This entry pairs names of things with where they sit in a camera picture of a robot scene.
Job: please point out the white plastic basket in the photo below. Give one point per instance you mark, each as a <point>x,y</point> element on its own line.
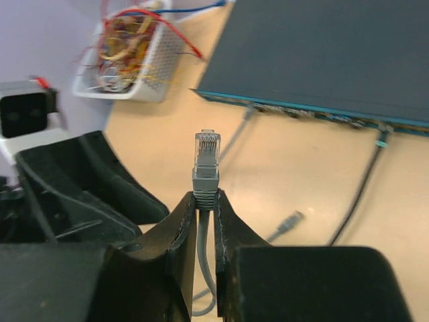
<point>133,54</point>

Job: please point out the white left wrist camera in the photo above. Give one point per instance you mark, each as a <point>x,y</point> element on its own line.
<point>30,116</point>

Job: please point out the grey ethernet cable short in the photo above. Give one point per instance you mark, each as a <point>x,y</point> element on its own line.
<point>286,225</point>

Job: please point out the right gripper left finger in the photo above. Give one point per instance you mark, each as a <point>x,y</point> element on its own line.
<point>148,280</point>

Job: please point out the teal network switch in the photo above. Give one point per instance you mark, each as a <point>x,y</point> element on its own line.
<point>363,61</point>

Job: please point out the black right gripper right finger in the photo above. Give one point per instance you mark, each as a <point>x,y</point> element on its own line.
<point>257,281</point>

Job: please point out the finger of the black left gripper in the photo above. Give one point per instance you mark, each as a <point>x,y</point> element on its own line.
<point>77,190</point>

